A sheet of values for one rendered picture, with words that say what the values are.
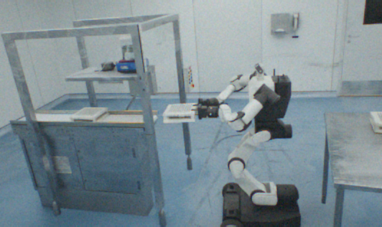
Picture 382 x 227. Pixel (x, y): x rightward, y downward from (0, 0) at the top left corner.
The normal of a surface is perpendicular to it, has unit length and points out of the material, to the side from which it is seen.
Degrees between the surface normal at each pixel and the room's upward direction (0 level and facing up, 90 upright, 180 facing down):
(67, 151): 90
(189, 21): 90
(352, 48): 90
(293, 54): 90
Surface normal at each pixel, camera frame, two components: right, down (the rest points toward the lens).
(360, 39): -0.23, 0.37
